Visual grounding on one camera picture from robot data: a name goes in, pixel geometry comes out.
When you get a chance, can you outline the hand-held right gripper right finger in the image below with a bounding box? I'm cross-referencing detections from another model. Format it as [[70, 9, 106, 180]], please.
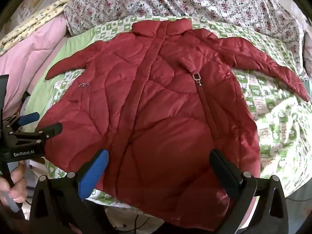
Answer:
[[209, 149, 289, 234]]

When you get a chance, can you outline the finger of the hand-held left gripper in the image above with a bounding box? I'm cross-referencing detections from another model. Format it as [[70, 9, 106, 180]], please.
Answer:
[[11, 122, 63, 149], [10, 112, 40, 133]]

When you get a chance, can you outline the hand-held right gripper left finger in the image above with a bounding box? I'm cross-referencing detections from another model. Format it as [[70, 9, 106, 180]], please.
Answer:
[[29, 149, 110, 234]]

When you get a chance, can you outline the red quilted jacket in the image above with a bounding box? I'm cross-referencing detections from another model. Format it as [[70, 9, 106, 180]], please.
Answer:
[[36, 18, 310, 232]]

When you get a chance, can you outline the person's left hand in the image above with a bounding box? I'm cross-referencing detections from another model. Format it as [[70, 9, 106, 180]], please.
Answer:
[[0, 161, 28, 203]]

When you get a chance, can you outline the light green sheet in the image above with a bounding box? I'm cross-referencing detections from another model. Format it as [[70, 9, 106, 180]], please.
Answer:
[[24, 27, 98, 125]]

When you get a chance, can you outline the pink quilt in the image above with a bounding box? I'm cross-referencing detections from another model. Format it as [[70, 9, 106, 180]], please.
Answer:
[[0, 16, 69, 117]]

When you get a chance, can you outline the green checked printed blanket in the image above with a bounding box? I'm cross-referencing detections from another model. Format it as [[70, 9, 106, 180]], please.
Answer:
[[24, 15, 312, 210]]

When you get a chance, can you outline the yellow floral blanket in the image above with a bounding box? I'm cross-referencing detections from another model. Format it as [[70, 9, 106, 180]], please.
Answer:
[[0, 0, 74, 55]]

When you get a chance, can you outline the red floral white quilt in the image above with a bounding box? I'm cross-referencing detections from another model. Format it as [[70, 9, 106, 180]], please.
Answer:
[[63, 0, 308, 81]]

